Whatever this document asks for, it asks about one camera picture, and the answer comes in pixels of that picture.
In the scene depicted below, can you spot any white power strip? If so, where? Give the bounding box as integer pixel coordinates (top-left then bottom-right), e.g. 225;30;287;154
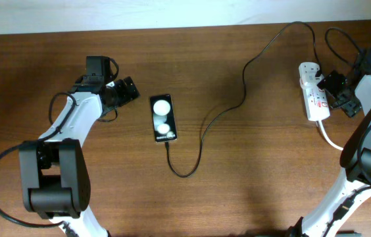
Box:
301;83;330;122

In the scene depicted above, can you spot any white USB wall adapter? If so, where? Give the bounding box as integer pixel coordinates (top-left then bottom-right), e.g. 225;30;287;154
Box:
298;62;324;89

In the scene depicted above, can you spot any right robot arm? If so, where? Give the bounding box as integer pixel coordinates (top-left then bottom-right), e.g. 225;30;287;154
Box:
286;75;371;236

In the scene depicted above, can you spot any black smartphone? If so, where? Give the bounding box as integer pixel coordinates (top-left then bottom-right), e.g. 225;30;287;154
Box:
149;94;178;143

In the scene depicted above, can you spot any black charger cable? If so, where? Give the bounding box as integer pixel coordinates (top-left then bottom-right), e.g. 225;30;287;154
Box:
164;20;322;179

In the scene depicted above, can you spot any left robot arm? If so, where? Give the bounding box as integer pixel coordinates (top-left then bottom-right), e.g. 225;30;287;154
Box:
18;77;139;236

